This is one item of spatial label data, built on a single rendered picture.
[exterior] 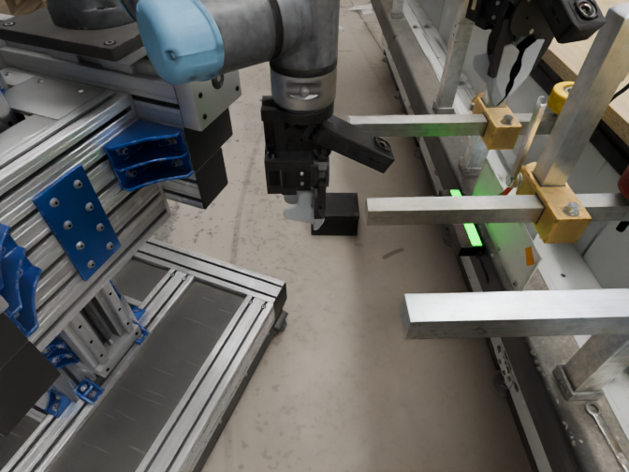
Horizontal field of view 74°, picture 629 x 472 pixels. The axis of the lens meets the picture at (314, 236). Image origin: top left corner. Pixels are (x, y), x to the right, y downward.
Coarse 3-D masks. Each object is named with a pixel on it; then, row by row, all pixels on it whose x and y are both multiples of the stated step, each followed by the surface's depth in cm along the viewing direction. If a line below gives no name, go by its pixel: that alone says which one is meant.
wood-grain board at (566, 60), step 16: (608, 0) 114; (624, 0) 114; (560, 48) 91; (576, 48) 91; (560, 64) 87; (576, 64) 85; (624, 80) 80; (624, 96) 76; (608, 112) 74; (624, 112) 72; (624, 128) 70
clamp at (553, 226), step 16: (528, 176) 64; (528, 192) 65; (544, 192) 61; (560, 192) 61; (544, 208) 60; (560, 208) 59; (544, 224) 60; (560, 224) 58; (576, 224) 58; (544, 240) 60; (560, 240) 60; (576, 240) 60
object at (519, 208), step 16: (368, 208) 60; (384, 208) 60; (400, 208) 60; (416, 208) 60; (432, 208) 60; (448, 208) 60; (464, 208) 60; (480, 208) 60; (496, 208) 60; (512, 208) 60; (528, 208) 60; (592, 208) 61; (608, 208) 61; (624, 208) 61; (368, 224) 62; (384, 224) 62; (400, 224) 62; (416, 224) 62; (432, 224) 62
